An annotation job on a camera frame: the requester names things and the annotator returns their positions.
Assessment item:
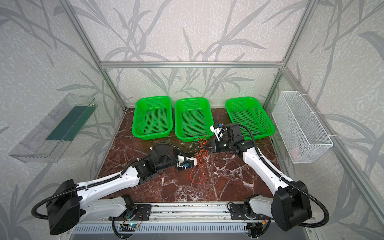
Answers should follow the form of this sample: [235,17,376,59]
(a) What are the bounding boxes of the red orange cables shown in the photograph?
[188,136,211,186]

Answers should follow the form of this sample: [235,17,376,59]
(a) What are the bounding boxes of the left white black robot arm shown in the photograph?
[31,143,197,235]

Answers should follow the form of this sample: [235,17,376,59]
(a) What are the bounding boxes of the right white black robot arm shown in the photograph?
[209,123,330,232]

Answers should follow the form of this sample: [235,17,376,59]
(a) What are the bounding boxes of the right green plastic basket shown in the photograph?
[225,97,276,140]

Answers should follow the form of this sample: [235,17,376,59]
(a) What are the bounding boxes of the green plastic basket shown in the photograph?
[175,98,214,143]
[225,97,276,140]
[132,96,173,140]

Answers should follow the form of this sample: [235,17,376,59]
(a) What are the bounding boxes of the left green plastic basket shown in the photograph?
[132,96,173,140]

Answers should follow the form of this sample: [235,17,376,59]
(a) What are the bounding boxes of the middle green plastic basket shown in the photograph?
[175,98,214,143]

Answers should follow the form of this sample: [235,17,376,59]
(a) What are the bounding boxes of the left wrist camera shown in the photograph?
[176,155,198,171]

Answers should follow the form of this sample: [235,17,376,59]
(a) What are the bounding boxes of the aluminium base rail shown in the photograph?
[71,201,316,224]

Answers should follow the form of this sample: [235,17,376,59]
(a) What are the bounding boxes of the white wire mesh basket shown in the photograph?
[272,91,334,164]

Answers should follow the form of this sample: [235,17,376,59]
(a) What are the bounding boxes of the clear acrylic wall tray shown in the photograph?
[10,94,98,163]

